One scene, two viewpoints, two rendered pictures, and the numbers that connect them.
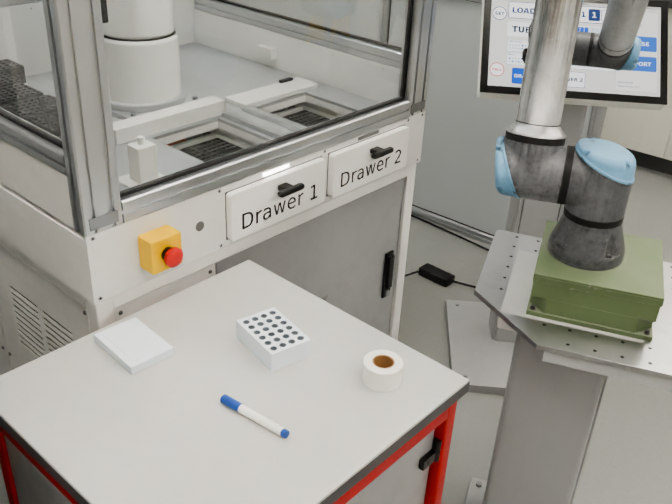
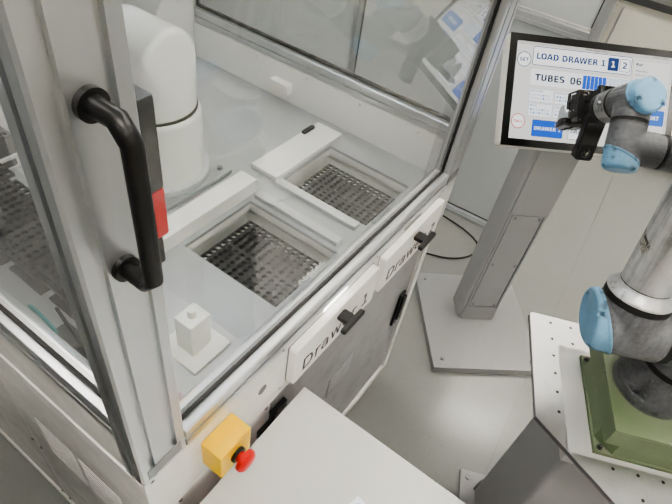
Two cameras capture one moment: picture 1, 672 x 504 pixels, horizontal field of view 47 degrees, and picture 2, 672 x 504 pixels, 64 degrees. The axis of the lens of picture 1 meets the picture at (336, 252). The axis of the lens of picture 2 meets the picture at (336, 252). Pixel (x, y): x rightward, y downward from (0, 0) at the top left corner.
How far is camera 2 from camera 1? 0.94 m
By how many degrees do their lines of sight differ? 18
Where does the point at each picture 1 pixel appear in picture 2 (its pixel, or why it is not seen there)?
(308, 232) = not seen: hidden behind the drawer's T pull
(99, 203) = (159, 451)
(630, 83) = not seen: hidden behind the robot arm
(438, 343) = (413, 319)
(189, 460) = not seen: outside the picture
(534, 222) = (514, 237)
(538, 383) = (577, 482)
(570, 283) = (651, 442)
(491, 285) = (548, 406)
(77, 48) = (127, 334)
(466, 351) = (439, 330)
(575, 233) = (659, 388)
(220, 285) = (283, 439)
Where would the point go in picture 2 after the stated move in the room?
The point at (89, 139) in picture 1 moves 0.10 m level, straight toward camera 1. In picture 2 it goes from (146, 409) to (164, 487)
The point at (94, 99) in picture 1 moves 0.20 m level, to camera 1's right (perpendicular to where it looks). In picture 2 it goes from (152, 369) to (325, 368)
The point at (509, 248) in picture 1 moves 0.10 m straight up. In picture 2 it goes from (548, 342) to (567, 316)
